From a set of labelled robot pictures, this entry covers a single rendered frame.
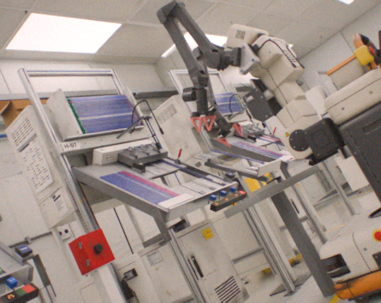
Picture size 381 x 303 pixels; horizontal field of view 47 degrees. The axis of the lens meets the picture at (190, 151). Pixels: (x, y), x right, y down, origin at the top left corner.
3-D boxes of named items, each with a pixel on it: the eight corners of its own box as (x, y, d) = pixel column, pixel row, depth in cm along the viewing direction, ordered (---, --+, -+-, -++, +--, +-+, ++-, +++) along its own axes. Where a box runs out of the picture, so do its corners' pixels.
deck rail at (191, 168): (236, 192, 272) (238, 183, 270) (235, 192, 271) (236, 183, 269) (150, 157, 310) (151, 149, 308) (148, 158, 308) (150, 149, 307)
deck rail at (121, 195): (168, 222, 218) (170, 210, 216) (165, 223, 216) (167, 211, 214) (73, 176, 256) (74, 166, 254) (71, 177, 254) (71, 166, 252)
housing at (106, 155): (153, 161, 306) (155, 142, 302) (100, 174, 267) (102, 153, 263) (144, 158, 311) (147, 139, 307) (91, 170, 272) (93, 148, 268)
